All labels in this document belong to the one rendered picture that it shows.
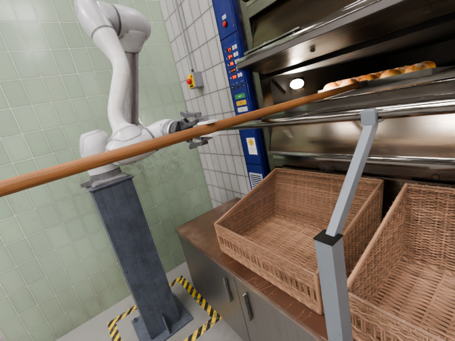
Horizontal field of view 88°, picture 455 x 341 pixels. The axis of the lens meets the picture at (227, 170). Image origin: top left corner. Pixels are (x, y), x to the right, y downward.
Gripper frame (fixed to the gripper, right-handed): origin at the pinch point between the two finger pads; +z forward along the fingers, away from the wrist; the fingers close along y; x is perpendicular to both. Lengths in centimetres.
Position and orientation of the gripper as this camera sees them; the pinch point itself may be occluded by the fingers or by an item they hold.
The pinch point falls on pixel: (208, 128)
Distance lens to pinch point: 72.1
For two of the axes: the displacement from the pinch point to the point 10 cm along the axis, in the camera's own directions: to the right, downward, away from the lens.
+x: -7.8, 3.3, -5.4
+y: 2.1, 9.4, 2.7
